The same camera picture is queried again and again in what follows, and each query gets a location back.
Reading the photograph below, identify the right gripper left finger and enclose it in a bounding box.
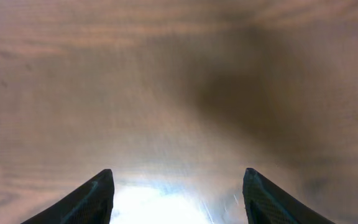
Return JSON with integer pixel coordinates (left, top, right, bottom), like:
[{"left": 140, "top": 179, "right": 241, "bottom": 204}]
[{"left": 23, "top": 169, "right": 114, "bottom": 224}]

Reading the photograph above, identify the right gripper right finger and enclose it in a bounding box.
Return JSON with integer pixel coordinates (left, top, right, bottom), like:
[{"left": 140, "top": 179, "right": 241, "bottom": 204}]
[{"left": 242, "top": 168, "right": 334, "bottom": 224}]

